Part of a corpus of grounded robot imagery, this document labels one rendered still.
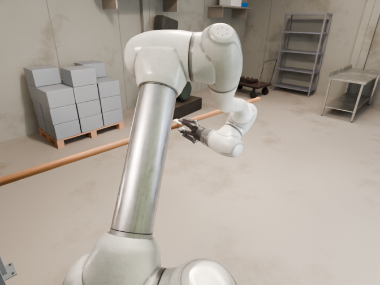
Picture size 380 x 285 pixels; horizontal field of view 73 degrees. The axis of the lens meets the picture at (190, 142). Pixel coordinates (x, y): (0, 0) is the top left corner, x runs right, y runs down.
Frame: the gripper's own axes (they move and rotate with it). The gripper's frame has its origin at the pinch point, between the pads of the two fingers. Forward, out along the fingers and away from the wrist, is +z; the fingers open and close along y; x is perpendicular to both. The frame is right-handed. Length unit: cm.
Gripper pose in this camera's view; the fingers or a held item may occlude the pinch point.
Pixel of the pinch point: (178, 124)
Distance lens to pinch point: 141.7
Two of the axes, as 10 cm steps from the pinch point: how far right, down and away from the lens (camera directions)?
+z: -6.8, -3.2, 6.6
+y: -0.1, 9.0, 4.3
